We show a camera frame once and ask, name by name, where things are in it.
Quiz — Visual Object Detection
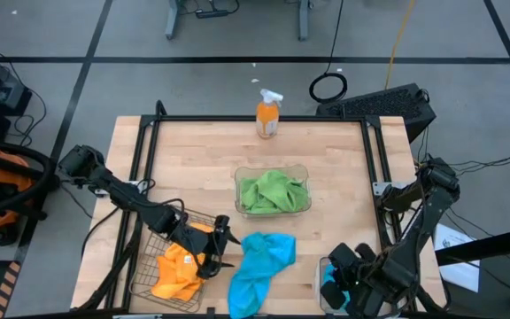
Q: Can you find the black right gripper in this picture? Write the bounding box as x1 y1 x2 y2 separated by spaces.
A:
320 242 387 311

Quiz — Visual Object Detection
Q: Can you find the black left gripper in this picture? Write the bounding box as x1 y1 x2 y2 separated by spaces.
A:
179 215 242 279

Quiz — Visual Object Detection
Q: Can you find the blue microfiber towel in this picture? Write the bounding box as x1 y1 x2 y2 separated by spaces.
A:
228 231 298 319
323 263 352 307

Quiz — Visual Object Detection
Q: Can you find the green microfiber towel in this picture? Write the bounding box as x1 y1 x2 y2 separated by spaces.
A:
239 169 310 214

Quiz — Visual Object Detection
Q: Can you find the bronze wire basket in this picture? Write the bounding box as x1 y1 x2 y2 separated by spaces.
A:
129 206 228 314

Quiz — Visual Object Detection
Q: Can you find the clear rectangular plastic bin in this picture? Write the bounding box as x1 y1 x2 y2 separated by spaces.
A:
313 257 402 318

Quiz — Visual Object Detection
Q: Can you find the clear rounded plastic bin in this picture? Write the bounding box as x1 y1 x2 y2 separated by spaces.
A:
234 163 313 218

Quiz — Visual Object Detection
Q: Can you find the white paper sheet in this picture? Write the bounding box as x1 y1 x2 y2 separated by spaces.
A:
433 222 482 293

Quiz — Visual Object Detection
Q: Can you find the black side table edge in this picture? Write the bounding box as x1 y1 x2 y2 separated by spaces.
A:
435 224 510 267

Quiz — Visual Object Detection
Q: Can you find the orange spray bottle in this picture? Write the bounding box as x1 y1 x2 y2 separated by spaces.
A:
255 88 284 140

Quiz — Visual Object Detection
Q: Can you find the black computer tower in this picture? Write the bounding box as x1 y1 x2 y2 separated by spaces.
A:
315 82 437 144

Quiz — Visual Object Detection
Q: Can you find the orange and black vacuum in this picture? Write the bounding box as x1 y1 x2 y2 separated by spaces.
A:
0 136 61 247

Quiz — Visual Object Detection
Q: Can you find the grey desk leg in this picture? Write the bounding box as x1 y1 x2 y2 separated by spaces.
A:
165 0 183 41
297 0 312 42

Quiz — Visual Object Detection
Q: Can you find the black power strip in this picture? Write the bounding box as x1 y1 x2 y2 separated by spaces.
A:
195 8 230 19

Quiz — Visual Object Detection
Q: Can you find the black aluminium table frame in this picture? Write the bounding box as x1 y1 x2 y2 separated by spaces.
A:
77 99 452 318

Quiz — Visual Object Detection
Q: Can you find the black hanging coiled cable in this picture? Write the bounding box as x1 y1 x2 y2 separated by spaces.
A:
308 0 349 105

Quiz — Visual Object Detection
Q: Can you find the yellow hanging cable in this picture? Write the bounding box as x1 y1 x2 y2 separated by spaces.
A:
385 0 416 89

